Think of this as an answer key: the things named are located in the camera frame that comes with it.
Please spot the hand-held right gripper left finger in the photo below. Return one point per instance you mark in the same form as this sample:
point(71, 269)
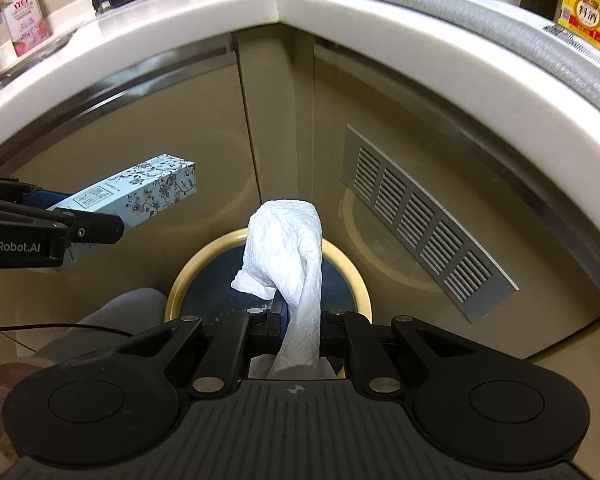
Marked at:
point(278, 320)

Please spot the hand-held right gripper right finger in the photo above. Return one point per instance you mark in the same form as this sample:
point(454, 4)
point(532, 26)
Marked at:
point(330, 332)

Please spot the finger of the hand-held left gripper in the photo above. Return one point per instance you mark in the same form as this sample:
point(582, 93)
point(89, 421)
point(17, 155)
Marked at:
point(95, 227)
point(10, 195)

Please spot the white paper towel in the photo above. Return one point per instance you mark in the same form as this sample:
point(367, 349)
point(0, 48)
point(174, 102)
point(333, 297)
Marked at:
point(285, 255)

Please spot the light blue floral box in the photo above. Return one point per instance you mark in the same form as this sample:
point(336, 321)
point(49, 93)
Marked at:
point(145, 185)

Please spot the yellow rimmed trash bin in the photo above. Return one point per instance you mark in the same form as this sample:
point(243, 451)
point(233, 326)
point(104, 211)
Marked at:
point(200, 280)

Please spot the grey slipper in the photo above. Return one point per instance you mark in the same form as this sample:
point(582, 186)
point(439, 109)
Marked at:
point(115, 310)

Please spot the plain beige cabinet door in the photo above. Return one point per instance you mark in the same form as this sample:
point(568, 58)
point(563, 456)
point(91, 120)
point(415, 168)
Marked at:
point(130, 125)

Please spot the stainless steel sink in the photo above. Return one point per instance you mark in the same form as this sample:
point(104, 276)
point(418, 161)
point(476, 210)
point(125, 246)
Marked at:
point(25, 60)

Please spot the grey vent grille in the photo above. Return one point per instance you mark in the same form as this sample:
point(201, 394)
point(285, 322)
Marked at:
point(430, 230)

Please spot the pink slipper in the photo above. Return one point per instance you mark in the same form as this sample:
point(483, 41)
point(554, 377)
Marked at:
point(0, 410)

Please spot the pink soap bottle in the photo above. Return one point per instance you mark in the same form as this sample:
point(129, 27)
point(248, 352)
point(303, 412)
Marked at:
point(25, 10)

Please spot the grey mat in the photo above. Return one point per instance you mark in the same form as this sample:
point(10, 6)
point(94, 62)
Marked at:
point(480, 15)

